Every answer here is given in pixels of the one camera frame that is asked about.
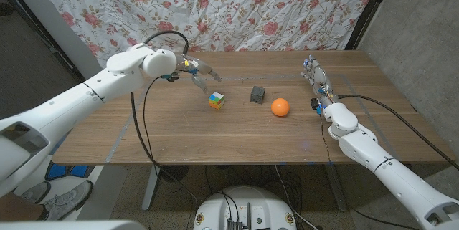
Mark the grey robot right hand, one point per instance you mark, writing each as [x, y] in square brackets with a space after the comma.
[318, 77]

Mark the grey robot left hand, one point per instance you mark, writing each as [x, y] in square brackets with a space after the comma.
[195, 67]

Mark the multicoloured Rubik's cube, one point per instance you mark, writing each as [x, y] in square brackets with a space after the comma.
[216, 100]

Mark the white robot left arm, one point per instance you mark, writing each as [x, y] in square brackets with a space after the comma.
[71, 101]

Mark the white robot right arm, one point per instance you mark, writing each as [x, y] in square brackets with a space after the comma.
[387, 165]

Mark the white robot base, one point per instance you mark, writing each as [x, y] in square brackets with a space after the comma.
[247, 201]

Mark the orange ball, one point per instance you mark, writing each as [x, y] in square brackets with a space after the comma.
[280, 107]

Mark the grey tape outline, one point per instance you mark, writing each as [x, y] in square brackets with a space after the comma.
[258, 77]

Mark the floral backdrop cloth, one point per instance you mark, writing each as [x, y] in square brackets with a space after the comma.
[215, 8]

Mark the dark grey ribbed block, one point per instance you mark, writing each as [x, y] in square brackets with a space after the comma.
[257, 95]

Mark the black round floor stand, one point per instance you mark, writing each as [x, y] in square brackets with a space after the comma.
[174, 173]

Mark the grey table leg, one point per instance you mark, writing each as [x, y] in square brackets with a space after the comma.
[337, 190]

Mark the white table leg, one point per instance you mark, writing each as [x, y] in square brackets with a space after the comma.
[147, 201]

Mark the black antenna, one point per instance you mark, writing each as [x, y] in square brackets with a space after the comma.
[248, 215]

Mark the blue floor pad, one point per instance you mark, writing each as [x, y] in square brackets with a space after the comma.
[57, 171]

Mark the grey sneaker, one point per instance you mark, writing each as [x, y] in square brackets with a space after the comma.
[68, 201]
[36, 192]

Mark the person's bare leg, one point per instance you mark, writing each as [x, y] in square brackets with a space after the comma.
[18, 208]

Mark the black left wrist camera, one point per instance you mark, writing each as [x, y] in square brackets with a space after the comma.
[173, 77]

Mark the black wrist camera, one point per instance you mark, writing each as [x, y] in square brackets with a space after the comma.
[173, 77]
[316, 106]

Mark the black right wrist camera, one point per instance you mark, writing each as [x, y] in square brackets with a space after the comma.
[316, 106]

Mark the black backdrop frame pole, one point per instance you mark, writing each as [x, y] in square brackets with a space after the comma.
[36, 22]
[369, 8]

